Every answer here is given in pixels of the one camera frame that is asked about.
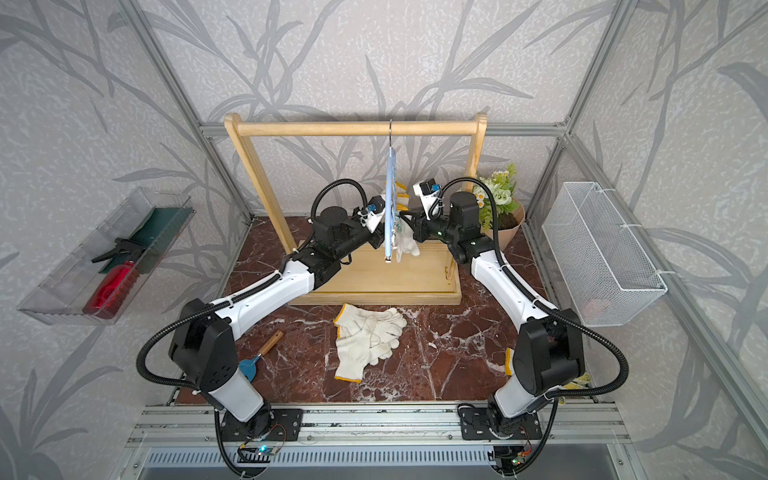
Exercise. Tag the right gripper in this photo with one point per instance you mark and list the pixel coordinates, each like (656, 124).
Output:
(419, 225)

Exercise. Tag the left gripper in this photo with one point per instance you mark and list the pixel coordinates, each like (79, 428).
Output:
(377, 237)

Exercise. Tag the white glove hung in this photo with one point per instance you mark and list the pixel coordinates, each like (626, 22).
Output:
(378, 208)
(404, 243)

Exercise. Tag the blue wavy clip hanger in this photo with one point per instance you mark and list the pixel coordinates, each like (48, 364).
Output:
(390, 198)

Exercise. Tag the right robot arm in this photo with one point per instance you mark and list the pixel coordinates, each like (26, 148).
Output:
(549, 352)

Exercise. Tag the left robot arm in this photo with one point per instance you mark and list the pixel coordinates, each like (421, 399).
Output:
(204, 338)

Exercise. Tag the wooden clothes rack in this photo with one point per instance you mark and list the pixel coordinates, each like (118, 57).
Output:
(429, 279)

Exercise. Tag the white glove with yellow cuff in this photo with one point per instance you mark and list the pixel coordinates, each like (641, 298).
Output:
(382, 328)

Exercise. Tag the potted white flower plant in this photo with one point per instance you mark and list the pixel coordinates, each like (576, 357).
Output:
(510, 211)

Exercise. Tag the blue hand rake tool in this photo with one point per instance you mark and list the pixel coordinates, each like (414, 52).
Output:
(249, 367)

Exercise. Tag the green cloth in tray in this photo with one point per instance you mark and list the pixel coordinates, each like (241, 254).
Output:
(156, 234)

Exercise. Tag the yellow rubber-coated glove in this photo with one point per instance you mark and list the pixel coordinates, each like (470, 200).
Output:
(580, 382)

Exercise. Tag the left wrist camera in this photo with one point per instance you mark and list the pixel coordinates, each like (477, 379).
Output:
(365, 219)

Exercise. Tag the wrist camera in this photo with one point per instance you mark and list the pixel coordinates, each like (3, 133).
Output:
(365, 219)
(428, 193)

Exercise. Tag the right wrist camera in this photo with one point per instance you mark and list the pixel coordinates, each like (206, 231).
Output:
(428, 193)

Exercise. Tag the white wire mesh basket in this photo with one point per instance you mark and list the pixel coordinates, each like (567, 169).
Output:
(608, 274)

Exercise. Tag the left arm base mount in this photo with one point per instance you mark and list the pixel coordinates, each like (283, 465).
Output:
(274, 425)

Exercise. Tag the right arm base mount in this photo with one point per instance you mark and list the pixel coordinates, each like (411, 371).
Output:
(488, 423)

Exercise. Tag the aluminium front rail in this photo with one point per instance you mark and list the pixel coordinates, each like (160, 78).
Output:
(401, 434)

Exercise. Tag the clear plastic wall tray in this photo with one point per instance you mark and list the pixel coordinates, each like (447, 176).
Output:
(59, 299)

